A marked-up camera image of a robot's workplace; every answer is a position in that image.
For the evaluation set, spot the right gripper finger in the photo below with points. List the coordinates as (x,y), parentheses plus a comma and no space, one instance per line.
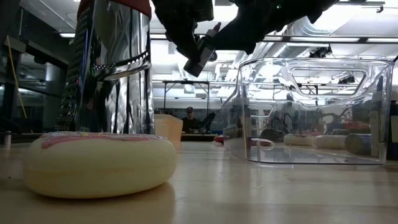
(239,39)

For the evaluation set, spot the purple food colouring bottle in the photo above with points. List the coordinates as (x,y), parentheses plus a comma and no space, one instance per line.
(205,54)

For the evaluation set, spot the red snack packet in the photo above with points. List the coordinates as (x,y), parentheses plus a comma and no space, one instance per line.
(219,140)

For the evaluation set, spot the white frosted toy donut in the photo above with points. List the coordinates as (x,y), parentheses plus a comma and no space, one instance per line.
(329,142)

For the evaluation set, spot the black lab robot arm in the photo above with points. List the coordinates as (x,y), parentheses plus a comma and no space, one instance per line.
(207,121)

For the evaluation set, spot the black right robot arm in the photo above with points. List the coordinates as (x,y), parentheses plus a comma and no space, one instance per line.
(304,9)

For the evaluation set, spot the shiny metal box grater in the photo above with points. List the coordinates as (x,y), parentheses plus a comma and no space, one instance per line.
(124,31)

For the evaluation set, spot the black boxy device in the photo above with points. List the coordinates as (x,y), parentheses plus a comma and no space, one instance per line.
(321,52)

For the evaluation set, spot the person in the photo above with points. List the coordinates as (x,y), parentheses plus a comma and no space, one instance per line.
(190,123)

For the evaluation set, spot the grey track fixture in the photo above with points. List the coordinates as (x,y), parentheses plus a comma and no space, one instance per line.
(357,3)

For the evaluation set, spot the black horizontal crossbar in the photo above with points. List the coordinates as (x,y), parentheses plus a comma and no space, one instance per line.
(362,40)

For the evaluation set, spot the fluorescent tube light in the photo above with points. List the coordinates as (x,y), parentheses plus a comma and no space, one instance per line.
(66,35)

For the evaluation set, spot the clear plastic bin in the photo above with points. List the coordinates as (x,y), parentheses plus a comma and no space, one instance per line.
(311,160)

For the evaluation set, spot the pink frosted toy donut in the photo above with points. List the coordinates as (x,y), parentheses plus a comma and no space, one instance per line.
(99,168)

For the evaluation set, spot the black dome camera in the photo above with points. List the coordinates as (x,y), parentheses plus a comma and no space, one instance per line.
(213,56)

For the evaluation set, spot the black metal rig frame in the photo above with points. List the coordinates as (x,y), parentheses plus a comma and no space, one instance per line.
(186,81)

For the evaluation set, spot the small white post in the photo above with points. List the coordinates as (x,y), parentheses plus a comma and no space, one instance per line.
(7,140)

